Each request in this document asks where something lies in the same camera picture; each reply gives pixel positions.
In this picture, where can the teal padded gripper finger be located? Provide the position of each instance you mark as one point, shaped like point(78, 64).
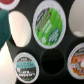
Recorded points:
point(5, 33)

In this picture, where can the green lid kcup pod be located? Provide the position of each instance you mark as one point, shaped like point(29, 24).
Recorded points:
point(49, 24)

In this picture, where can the black kcup holder drawer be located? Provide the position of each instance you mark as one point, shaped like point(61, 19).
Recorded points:
point(52, 62)

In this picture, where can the red lid kcup pod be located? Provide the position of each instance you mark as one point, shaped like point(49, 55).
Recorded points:
point(8, 4)

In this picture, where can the dark teal lid kcup pod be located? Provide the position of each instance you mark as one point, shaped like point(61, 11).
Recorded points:
point(26, 68)

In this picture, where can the orange lid kcup pod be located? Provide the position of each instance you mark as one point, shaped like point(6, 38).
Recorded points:
point(75, 62)

